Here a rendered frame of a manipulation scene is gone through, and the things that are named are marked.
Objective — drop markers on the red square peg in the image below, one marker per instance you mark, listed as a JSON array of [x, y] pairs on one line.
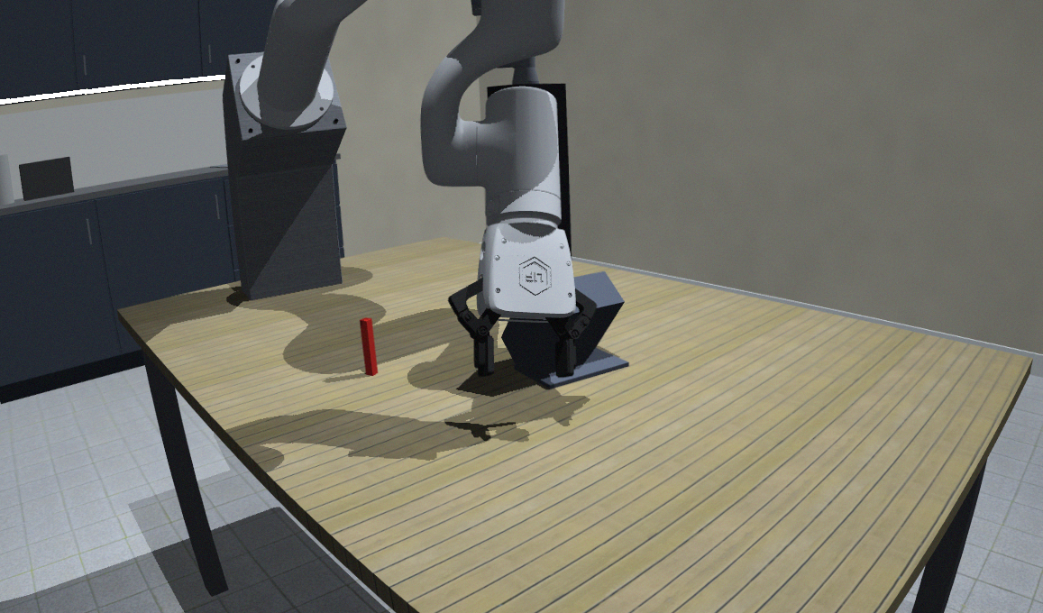
[[368, 346]]

